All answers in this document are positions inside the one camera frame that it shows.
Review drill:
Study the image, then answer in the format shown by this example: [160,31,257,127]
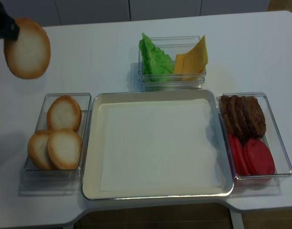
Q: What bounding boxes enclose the upright yellow cheese slice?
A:
[183,35,208,74]

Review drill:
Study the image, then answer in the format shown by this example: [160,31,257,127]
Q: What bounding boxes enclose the brown meat patty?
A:
[236,96,251,138]
[228,95,244,139]
[219,95,234,135]
[243,96,266,138]

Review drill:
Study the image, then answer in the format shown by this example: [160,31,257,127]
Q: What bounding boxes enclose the front brown meat patty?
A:
[243,96,266,138]

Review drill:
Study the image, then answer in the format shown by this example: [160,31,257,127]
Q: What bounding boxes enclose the white metal baking tray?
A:
[82,89,234,200]

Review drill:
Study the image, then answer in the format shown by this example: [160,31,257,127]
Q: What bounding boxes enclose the front red tomato slice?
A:
[243,138,275,176]

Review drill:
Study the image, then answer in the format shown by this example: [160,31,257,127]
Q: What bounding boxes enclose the green lettuce leaf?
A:
[139,33,174,82]

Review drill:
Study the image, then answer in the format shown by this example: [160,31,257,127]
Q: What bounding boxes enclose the flat yellow cheese slice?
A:
[173,53,206,81]

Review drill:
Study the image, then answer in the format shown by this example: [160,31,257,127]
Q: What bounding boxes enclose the back bun half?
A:
[46,95,82,132]

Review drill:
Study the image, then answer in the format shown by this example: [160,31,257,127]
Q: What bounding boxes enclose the clear plastic patty tomato container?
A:
[217,92,292,189]

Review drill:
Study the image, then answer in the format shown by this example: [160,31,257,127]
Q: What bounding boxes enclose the rear red tomato slices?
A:
[228,134,250,176]

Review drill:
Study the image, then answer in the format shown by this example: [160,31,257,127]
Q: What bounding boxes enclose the clear plastic lettuce cheese container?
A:
[138,36,206,91]

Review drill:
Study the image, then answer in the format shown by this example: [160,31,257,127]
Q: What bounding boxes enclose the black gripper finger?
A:
[0,2,20,41]

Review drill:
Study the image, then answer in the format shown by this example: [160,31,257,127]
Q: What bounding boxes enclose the rear brown meat patty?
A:
[219,95,234,135]

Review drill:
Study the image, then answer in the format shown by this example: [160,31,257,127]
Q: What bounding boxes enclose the front bun half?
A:
[47,129,82,170]

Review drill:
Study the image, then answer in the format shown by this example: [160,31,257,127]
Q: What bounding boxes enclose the white parchment paper sheet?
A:
[101,99,223,191]

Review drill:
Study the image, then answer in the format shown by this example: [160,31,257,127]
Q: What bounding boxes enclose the clear plastic bun container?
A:
[19,93,92,196]

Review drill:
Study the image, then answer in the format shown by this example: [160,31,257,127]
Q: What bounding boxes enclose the left bun half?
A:
[28,130,55,170]

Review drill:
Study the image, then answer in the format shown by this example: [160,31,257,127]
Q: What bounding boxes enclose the toasted bun half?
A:
[4,18,51,79]

